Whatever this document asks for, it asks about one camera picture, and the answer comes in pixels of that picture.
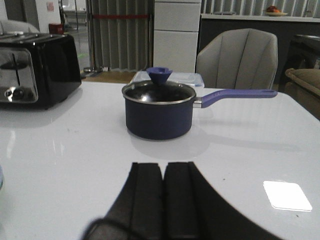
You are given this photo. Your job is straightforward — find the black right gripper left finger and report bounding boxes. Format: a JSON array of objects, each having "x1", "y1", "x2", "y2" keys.
[{"x1": 82, "y1": 162, "x2": 163, "y2": 240}]

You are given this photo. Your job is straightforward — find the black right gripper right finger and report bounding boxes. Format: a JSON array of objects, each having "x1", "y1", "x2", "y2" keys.
[{"x1": 164, "y1": 162, "x2": 277, "y2": 240}]

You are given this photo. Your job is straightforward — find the blue bowl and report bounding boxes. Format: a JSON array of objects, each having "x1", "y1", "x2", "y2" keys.
[{"x1": 0, "y1": 166, "x2": 4, "y2": 190}]

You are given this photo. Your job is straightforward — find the blue saucepan with lid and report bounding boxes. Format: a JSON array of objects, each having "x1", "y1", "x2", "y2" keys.
[{"x1": 121, "y1": 67, "x2": 278, "y2": 140}]

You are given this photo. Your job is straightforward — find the clear plastic container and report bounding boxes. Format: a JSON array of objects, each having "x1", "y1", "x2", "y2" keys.
[{"x1": 130, "y1": 71, "x2": 205, "y2": 88}]

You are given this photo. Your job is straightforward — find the beige chair right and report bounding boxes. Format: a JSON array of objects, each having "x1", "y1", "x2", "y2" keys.
[{"x1": 195, "y1": 28, "x2": 278, "y2": 90}]

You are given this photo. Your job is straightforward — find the beige chair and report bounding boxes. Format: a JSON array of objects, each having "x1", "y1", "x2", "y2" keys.
[
  {"x1": 195, "y1": 28, "x2": 278, "y2": 90},
  {"x1": 0, "y1": 19, "x2": 40, "y2": 34}
]

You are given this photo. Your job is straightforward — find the brown sofa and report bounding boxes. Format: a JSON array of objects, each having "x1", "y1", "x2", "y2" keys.
[{"x1": 284, "y1": 68, "x2": 320, "y2": 120}]

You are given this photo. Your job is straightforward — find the black and chrome toaster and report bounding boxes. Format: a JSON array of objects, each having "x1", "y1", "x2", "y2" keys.
[{"x1": 0, "y1": 31, "x2": 82, "y2": 109}]

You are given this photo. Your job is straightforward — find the white drawer cabinet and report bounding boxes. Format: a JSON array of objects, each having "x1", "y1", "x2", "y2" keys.
[{"x1": 153, "y1": 0, "x2": 202, "y2": 73}]

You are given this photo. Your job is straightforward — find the red barrier belt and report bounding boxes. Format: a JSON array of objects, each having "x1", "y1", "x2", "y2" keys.
[{"x1": 92, "y1": 14, "x2": 149, "y2": 20}]

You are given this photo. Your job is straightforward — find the fruit plate on counter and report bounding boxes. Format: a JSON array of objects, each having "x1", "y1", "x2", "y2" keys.
[{"x1": 265, "y1": 5, "x2": 288, "y2": 17}]

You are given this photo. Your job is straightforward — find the beige chair left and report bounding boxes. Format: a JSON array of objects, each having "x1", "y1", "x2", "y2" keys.
[{"x1": 0, "y1": 19, "x2": 40, "y2": 34}]

